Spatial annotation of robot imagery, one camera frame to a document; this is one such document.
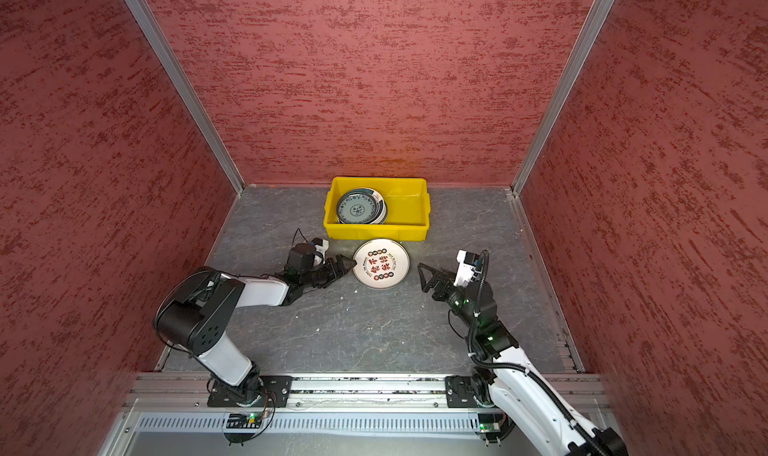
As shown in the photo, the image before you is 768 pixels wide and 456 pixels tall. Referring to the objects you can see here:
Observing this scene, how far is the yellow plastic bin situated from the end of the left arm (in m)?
0.16

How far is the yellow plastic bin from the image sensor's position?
103 cm

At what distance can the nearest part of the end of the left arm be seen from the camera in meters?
0.73
